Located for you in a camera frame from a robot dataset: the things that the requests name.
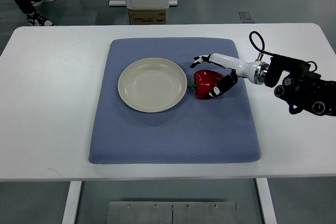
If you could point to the white left table leg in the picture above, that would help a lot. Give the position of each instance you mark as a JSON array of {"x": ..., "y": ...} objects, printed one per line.
[{"x": 72, "y": 202}]

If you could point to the small grey floor hatch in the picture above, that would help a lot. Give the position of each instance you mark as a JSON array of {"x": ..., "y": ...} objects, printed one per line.
[{"x": 246, "y": 15}]

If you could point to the cream round plate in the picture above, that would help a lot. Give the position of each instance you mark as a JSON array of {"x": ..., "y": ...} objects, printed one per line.
[{"x": 152, "y": 85}]

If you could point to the white table leg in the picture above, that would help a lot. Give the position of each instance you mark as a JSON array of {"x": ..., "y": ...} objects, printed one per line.
[
  {"x": 265, "y": 200},
  {"x": 72, "y": 202}
]

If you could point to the blue quilted mat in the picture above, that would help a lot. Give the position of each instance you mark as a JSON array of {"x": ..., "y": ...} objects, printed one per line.
[{"x": 195, "y": 131}]

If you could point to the white right table leg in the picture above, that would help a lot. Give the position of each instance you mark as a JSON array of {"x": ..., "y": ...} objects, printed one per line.
[{"x": 265, "y": 200}]

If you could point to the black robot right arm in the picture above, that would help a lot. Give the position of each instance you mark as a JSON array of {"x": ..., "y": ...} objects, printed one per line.
[{"x": 300, "y": 87}]

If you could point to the metal floor plate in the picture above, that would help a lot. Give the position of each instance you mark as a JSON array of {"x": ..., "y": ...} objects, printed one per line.
[{"x": 172, "y": 212}]

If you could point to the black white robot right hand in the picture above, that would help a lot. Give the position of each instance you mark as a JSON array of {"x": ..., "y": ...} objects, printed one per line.
[{"x": 253, "y": 71}]

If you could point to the red bell pepper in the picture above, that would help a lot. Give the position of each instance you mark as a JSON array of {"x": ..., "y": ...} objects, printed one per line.
[{"x": 206, "y": 84}]

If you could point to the cardboard box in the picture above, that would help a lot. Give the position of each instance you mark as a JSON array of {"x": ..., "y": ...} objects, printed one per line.
[{"x": 147, "y": 16}]

